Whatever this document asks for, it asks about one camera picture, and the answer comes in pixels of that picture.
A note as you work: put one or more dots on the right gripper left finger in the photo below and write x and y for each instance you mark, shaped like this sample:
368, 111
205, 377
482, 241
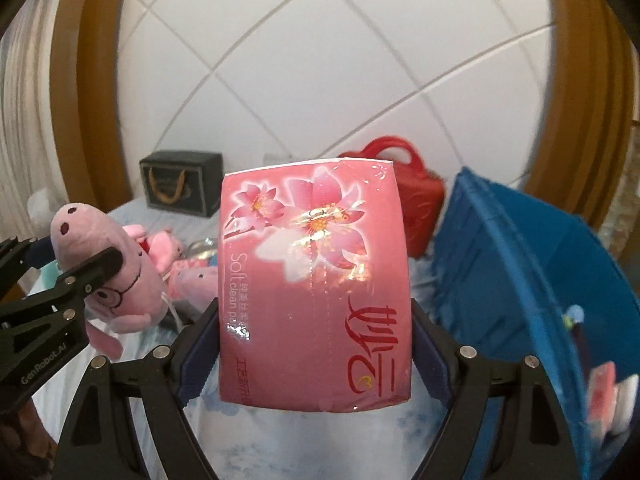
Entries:
98, 439

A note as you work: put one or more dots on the brown wooden headboard frame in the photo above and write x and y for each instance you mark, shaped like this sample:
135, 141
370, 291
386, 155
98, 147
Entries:
83, 93

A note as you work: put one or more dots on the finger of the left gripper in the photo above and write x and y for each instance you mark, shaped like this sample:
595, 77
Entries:
43, 332

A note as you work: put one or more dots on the black gift box gold handle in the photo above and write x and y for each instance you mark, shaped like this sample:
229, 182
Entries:
187, 182

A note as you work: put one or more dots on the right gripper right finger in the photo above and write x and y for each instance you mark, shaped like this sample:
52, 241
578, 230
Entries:
503, 419

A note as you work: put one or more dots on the pink pig plush blue shirt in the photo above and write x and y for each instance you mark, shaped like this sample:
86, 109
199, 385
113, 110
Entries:
130, 296

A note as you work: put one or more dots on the blue plastic storage bin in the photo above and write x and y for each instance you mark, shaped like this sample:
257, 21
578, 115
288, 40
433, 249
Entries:
507, 268

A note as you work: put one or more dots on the pink pig plush red dress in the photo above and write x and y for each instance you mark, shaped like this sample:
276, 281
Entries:
163, 248

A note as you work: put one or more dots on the pink floral tissue pack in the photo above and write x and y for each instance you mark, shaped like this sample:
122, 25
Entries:
313, 287

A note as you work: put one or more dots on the clear dome plastic container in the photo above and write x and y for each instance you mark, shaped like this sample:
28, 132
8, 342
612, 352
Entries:
203, 249

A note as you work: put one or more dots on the floral blue white bedsheet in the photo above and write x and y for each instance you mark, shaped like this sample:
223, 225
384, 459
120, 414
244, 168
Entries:
254, 443

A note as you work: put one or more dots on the red plastic carry case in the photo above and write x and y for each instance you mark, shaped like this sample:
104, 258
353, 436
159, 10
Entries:
421, 191

